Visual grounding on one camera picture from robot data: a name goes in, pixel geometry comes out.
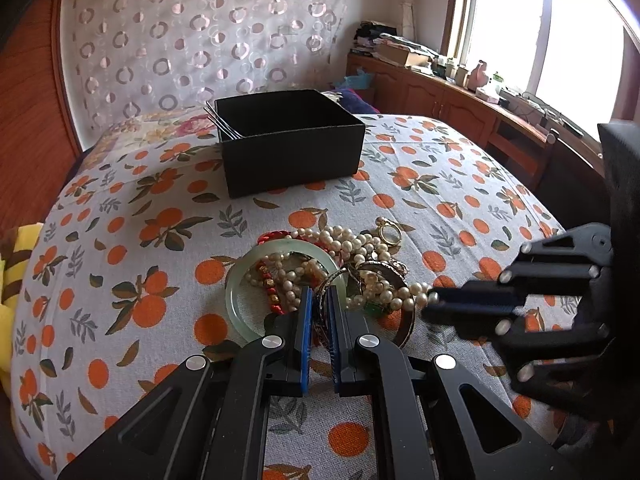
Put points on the folded light cloth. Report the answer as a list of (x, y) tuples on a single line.
[(407, 42)]

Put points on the wooden cabinet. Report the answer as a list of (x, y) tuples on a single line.
[(425, 95)]

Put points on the pale green jade bangle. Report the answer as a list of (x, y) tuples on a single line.
[(235, 305)]

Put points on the bronze metal bangle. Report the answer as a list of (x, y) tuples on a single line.
[(407, 327)]

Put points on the tissue box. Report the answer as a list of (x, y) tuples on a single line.
[(487, 95)]

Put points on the wooden chair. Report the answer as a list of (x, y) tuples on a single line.
[(520, 157)]

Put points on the circle pattern sheer curtain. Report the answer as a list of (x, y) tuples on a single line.
[(200, 35)]

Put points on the cardboard box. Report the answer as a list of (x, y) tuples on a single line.
[(395, 55)]

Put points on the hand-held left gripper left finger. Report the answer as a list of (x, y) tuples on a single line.
[(305, 345)]

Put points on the dark blue blanket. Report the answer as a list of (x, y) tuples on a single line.
[(357, 102)]

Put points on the window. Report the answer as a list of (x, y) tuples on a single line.
[(505, 25)]

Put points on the floral blanket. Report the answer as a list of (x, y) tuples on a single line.
[(150, 130)]

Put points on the silver hairpin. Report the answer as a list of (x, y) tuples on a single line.
[(225, 125)]

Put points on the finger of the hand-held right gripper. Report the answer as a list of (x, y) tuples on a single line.
[(475, 294), (465, 322)]

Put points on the patterned window curtain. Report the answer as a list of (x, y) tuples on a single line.
[(406, 0)]

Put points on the black square box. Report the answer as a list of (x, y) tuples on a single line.
[(290, 160)]

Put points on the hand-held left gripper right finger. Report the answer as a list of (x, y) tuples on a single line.
[(336, 355)]

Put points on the orange fruit print cloth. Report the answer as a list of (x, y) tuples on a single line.
[(150, 350)]

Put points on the pile of dark clothes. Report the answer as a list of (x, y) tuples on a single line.
[(367, 37)]

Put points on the pink figurine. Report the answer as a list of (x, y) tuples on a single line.
[(480, 75)]

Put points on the blue plastic bag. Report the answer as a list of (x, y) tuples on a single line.
[(357, 81)]

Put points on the group of small bottles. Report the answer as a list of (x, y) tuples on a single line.
[(450, 70)]

